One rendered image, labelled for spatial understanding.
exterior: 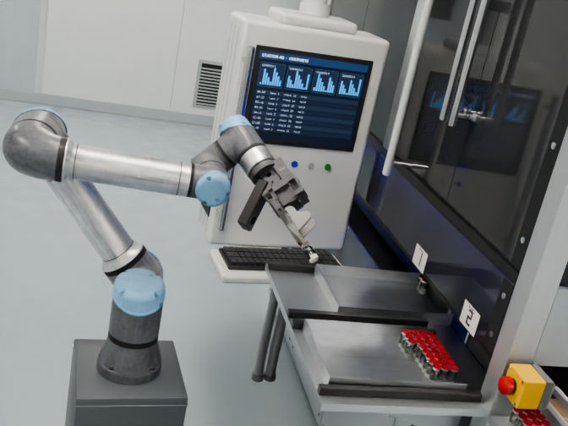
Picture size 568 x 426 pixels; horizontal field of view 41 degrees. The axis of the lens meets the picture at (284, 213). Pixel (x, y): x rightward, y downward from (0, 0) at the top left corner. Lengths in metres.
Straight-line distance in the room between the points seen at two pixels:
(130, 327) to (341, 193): 1.11
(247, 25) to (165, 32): 4.63
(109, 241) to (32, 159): 0.31
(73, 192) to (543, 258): 1.04
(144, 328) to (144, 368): 0.10
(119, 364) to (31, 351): 1.61
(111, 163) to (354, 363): 0.75
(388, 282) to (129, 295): 0.92
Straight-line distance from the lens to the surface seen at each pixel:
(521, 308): 1.73
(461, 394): 1.84
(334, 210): 2.61
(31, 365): 3.28
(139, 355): 1.78
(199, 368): 3.35
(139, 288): 1.72
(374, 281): 2.31
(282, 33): 2.37
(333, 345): 1.91
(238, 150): 1.73
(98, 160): 1.62
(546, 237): 1.67
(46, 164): 1.61
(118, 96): 7.05
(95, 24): 6.94
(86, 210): 1.79
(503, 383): 1.72
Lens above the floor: 1.81
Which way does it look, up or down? 20 degrees down
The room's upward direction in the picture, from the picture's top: 11 degrees clockwise
